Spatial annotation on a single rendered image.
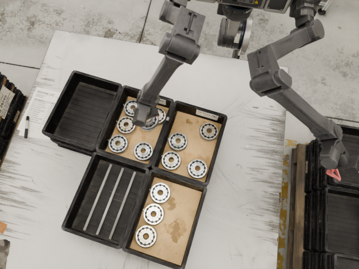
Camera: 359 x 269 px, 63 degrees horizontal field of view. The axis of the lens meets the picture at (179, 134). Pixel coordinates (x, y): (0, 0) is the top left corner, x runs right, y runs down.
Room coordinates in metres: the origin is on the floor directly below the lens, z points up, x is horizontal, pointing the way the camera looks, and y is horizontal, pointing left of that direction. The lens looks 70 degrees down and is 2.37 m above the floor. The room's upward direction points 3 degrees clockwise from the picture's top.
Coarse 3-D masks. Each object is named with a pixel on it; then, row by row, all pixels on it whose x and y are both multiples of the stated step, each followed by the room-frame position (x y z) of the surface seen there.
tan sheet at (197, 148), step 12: (180, 120) 0.64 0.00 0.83; (192, 120) 0.64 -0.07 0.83; (204, 120) 0.65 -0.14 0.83; (192, 132) 0.57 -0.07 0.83; (168, 144) 0.49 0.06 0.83; (192, 144) 0.50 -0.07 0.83; (204, 144) 0.51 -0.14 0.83; (180, 156) 0.43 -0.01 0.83; (192, 156) 0.43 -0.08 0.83; (204, 156) 0.44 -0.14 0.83; (180, 168) 0.36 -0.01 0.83; (204, 180) 0.30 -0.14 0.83
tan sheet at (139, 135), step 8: (136, 128) 0.58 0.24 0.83; (160, 128) 0.59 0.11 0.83; (112, 136) 0.52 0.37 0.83; (128, 136) 0.53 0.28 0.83; (136, 136) 0.53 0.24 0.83; (144, 136) 0.53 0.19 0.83; (152, 136) 0.54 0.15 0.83; (136, 144) 0.48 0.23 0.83; (152, 144) 0.49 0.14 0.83; (112, 152) 0.43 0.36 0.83; (128, 152) 0.44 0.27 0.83; (144, 152) 0.44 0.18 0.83; (136, 160) 0.39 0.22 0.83
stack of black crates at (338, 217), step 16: (320, 192) 0.36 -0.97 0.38; (336, 192) 0.36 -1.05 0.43; (352, 192) 0.35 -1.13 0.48; (320, 208) 0.25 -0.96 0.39; (336, 208) 0.26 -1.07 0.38; (352, 208) 0.26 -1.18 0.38; (304, 224) 0.16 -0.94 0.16; (320, 224) 0.15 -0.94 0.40; (336, 224) 0.16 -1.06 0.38; (352, 224) 0.16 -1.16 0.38; (304, 240) 0.05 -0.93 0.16; (320, 240) 0.05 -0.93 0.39; (336, 240) 0.06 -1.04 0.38; (352, 240) 0.06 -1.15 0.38
